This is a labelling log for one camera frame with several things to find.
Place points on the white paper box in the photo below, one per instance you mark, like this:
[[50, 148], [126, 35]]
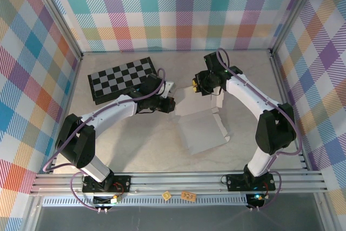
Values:
[[200, 131]]

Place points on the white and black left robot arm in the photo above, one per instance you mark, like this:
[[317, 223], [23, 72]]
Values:
[[113, 109]]

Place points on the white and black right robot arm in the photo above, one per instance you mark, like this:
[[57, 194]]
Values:
[[248, 93]]

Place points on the black and grey chessboard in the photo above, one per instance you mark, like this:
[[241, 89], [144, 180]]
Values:
[[116, 79]]

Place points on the small square wooden tag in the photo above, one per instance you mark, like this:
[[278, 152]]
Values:
[[166, 196]]

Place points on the oblong wooden number tag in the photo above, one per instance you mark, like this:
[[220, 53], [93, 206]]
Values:
[[188, 196]]

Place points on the small black controller board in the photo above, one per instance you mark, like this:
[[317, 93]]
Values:
[[254, 200], [104, 200]]

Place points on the aluminium side rail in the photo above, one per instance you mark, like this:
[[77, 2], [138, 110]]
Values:
[[71, 90], [283, 98]]

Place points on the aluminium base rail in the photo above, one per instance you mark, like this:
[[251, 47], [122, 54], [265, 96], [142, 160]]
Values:
[[175, 181]]

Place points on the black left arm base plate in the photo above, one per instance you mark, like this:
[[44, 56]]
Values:
[[121, 183]]

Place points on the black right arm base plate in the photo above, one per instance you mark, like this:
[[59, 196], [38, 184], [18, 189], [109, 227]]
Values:
[[235, 182]]

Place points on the aluminium frame post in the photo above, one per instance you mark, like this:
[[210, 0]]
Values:
[[54, 14], [294, 12]]

